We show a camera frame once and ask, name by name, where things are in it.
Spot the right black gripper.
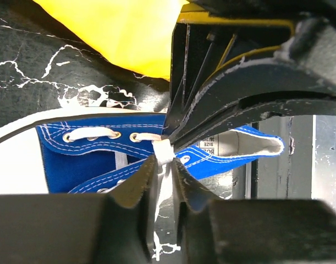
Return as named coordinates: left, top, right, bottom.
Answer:
left=163, top=1, right=336, bottom=150

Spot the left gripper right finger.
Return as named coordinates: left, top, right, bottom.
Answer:
left=172, top=158, right=336, bottom=263

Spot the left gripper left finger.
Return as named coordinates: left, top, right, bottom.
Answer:
left=0, top=156, right=158, bottom=263

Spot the blue sneaker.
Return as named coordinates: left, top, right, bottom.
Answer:
left=0, top=107, right=284, bottom=195

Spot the white shoelace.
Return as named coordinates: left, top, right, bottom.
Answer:
left=65, top=128, right=177, bottom=262

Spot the yellow folded cloth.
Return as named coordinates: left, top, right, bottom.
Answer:
left=36, top=0, right=187, bottom=80

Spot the black marble pattern mat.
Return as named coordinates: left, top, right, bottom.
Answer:
left=0, top=0, right=234, bottom=264

